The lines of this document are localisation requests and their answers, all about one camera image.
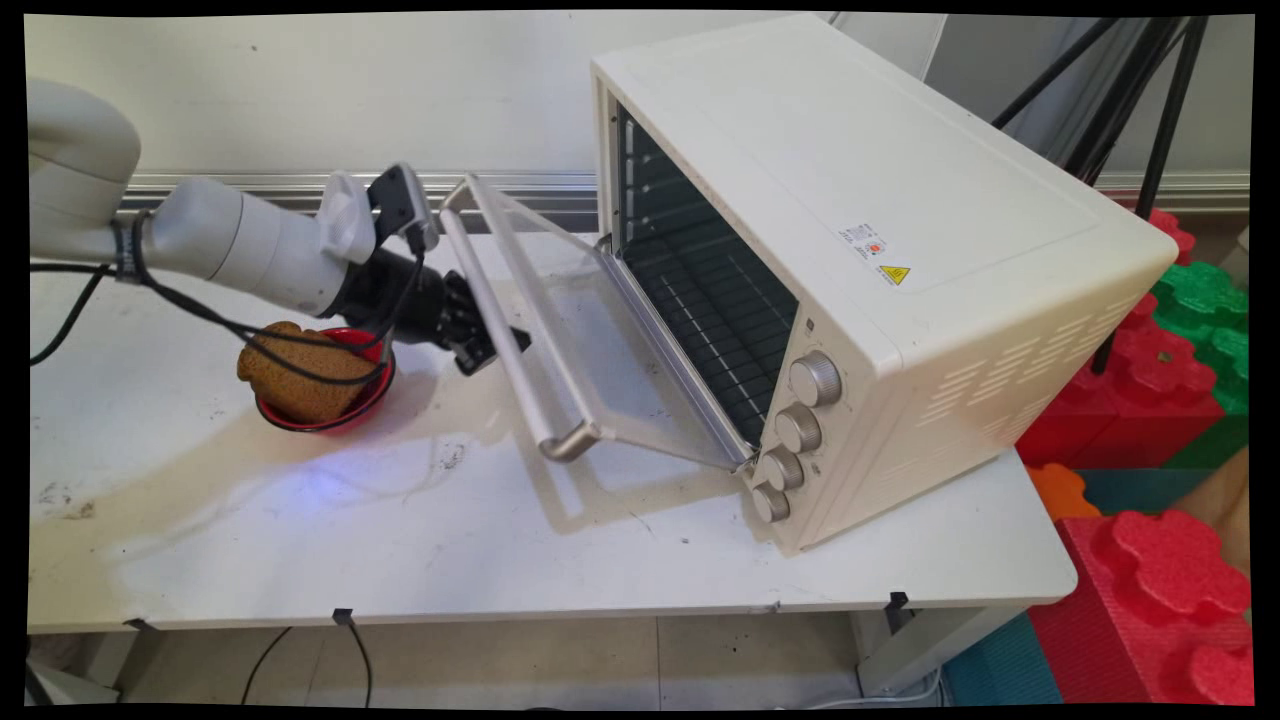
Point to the yellow warning sticker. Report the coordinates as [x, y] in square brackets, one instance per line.
[895, 275]

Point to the orange foam block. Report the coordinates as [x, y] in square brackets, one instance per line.
[1062, 492]

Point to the large red foam block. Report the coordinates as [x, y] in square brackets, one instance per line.
[1150, 610]

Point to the green foam block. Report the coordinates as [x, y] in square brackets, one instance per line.
[1205, 300]

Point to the small red foam block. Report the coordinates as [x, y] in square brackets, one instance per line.
[1172, 232]

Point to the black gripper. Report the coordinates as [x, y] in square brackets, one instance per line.
[400, 295]

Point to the cream toaster oven body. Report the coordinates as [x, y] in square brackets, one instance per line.
[830, 160]

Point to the white table leg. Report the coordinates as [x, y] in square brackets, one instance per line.
[920, 645]

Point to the teal foam floor mat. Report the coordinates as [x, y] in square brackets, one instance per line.
[1000, 665]

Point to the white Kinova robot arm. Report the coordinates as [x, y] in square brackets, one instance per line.
[240, 245]

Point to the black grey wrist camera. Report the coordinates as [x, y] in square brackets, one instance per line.
[400, 205]

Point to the black tripod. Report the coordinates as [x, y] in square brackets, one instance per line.
[1165, 130]

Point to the silver metal wall rail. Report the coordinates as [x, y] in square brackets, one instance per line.
[260, 188]

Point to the brown bread slice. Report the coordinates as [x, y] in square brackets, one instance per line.
[295, 385]

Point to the silver oven knob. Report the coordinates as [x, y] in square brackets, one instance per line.
[799, 429]
[770, 503]
[817, 379]
[784, 469]

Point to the red bowl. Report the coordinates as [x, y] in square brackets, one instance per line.
[372, 395]

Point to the teal foam block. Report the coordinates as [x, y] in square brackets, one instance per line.
[1140, 490]

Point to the white label sticker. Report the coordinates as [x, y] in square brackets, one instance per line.
[863, 243]

